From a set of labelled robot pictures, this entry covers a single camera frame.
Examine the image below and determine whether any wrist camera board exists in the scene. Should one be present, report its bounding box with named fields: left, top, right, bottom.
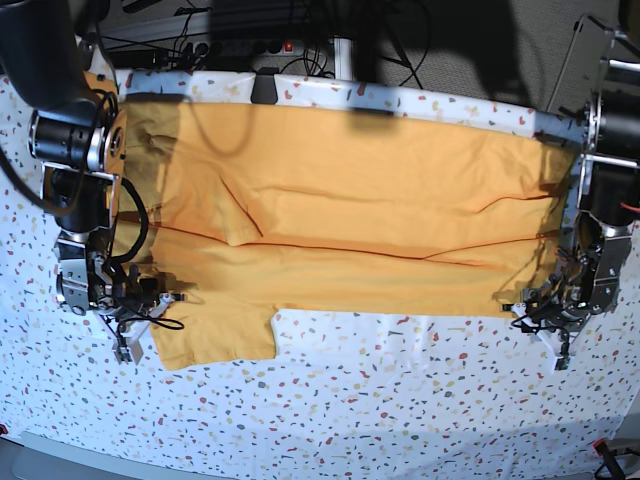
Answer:
left=113, top=333, right=143, bottom=365
left=551, top=353, right=571, bottom=372

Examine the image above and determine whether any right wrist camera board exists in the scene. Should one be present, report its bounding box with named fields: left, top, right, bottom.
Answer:
left=113, top=333, right=143, bottom=365

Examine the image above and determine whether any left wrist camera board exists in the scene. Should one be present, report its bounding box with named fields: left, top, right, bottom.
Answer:
left=551, top=353, right=571, bottom=372

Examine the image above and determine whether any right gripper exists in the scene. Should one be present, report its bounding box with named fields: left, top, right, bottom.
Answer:
left=94, top=264, right=185, bottom=350

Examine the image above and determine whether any red black clamp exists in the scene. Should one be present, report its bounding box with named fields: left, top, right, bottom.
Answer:
left=592, top=439, right=626, bottom=480

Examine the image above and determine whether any yellow T-shirt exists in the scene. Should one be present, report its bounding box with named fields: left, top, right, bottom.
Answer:
left=124, top=98, right=573, bottom=370

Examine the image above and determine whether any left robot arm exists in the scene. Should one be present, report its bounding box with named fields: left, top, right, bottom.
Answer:
left=504, top=1, right=639, bottom=371

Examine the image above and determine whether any black table clamp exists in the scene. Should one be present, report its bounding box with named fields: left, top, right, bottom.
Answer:
left=250, top=67, right=279, bottom=105

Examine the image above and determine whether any white metal post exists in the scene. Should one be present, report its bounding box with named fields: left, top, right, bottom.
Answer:
left=333, top=37, right=354, bottom=81

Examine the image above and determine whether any white power strip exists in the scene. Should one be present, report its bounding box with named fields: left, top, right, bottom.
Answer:
left=179, top=39, right=306, bottom=57

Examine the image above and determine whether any terrazzo patterned table cloth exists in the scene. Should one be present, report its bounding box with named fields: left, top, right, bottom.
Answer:
left=1, top=71, right=639, bottom=479

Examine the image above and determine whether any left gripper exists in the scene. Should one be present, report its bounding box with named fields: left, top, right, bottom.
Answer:
left=502, top=273, right=588, bottom=360

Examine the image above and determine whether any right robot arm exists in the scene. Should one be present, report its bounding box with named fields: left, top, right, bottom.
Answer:
left=1, top=1, right=182, bottom=363

